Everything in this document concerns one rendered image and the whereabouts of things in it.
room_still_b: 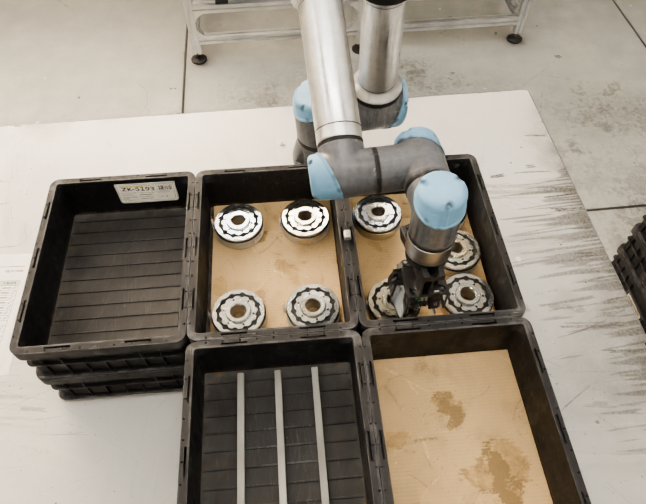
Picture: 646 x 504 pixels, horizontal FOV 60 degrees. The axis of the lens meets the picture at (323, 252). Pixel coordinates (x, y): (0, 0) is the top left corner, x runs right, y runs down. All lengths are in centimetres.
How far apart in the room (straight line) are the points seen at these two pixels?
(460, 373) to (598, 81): 234
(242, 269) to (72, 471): 50
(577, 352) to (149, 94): 229
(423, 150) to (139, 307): 63
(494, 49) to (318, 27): 234
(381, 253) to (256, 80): 188
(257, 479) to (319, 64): 68
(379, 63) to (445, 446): 76
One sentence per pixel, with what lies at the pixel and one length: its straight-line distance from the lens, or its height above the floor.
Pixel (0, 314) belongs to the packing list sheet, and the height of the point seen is 70.
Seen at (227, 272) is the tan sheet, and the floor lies 83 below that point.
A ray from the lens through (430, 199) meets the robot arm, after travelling 81.
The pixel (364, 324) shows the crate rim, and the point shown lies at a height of 93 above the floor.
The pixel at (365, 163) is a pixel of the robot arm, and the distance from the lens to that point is 88.
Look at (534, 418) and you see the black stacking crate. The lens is 107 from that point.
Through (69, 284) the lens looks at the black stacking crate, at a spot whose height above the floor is 83.
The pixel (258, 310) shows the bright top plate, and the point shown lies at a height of 86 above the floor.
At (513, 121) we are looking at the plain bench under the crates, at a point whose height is 70.
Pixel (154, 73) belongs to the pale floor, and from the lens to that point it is 309.
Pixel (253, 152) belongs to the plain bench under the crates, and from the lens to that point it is 158.
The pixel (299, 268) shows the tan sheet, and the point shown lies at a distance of 117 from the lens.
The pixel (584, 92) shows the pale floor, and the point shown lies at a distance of 313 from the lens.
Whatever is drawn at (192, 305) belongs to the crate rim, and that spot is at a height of 92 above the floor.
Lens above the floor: 181
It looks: 55 degrees down
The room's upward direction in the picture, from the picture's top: straight up
